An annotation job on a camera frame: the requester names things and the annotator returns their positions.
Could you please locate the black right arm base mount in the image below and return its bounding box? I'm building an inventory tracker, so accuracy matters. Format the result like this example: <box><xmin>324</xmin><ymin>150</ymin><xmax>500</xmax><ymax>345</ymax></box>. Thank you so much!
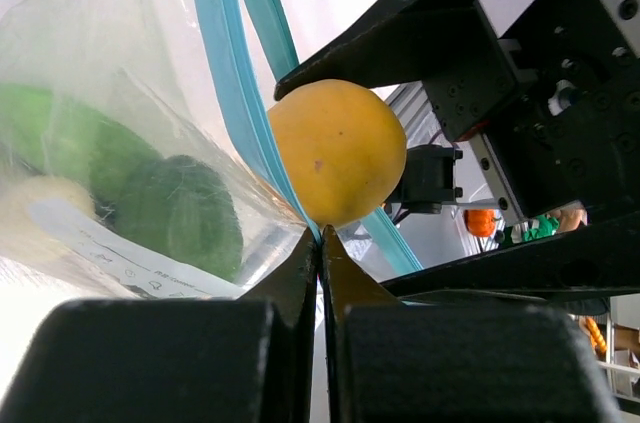
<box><xmin>385</xmin><ymin>144</ymin><xmax>463</xmax><ymax>214</ymax></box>

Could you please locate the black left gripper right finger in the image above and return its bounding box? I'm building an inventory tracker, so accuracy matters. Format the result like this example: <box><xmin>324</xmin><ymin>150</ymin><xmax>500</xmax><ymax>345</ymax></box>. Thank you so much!
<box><xmin>320</xmin><ymin>228</ymin><xmax>623</xmax><ymax>422</ymax></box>

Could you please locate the person in green shirt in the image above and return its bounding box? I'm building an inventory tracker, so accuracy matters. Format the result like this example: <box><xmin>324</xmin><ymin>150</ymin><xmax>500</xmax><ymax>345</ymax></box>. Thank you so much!
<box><xmin>499</xmin><ymin>206</ymin><xmax>588</xmax><ymax>247</ymax></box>

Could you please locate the orange toy pumpkin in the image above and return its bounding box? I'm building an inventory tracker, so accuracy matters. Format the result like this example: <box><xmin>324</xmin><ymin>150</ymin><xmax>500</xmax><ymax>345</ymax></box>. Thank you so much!
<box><xmin>464</xmin><ymin>209</ymin><xmax>501</xmax><ymax>238</ymax></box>

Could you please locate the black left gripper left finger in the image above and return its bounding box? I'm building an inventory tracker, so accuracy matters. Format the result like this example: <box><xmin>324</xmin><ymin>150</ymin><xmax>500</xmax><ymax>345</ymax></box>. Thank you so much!
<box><xmin>1</xmin><ymin>233</ymin><xmax>318</xmax><ymax>423</ymax></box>

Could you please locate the clear zip bag teal zipper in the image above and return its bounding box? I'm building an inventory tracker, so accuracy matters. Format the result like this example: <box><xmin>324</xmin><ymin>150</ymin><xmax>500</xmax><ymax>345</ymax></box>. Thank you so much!
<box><xmin>0</xmin><ymin>0</ymin><xmax>426</xmax><ymax>301</ymax></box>

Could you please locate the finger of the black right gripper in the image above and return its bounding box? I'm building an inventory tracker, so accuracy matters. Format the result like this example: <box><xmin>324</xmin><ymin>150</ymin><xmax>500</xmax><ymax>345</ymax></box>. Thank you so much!
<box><xmin>382</xmin><ymin>216</ymin><xmax>639</xmax><ymax>302</ymax></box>
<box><xmin>274</xmin><ymin>0</ymin><xmax>518</xmax><ymax>141</ymax></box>

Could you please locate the yellow toy lemon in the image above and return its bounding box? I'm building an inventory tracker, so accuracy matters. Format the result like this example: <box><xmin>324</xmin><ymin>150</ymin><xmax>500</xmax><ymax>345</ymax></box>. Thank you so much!
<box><xmin>267</xmin><ymin>79</ymin><xmax>407</xmax><ymax>228</ymax></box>

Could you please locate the green toy bell pepper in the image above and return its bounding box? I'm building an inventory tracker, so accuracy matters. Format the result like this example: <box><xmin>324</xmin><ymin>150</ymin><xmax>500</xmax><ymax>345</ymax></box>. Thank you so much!
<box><xmin>113</xmin><ymin>155</ymin><xmax>244</xmax><ymax>281</ymax></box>

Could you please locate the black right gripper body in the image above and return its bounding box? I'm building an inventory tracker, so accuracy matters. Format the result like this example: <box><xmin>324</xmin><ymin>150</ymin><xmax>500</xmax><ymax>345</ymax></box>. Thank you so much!
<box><xmin>474</xmin><ymin>0</ymin><xmax>639</xmax><ymax>223</ymax></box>

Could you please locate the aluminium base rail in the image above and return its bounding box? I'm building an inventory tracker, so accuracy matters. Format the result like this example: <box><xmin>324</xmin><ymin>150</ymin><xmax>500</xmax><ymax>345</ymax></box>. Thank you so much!
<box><xmin>386</xmin><ymin>82</ymin><xmax>450</xmax><ymax>148</ymax></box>

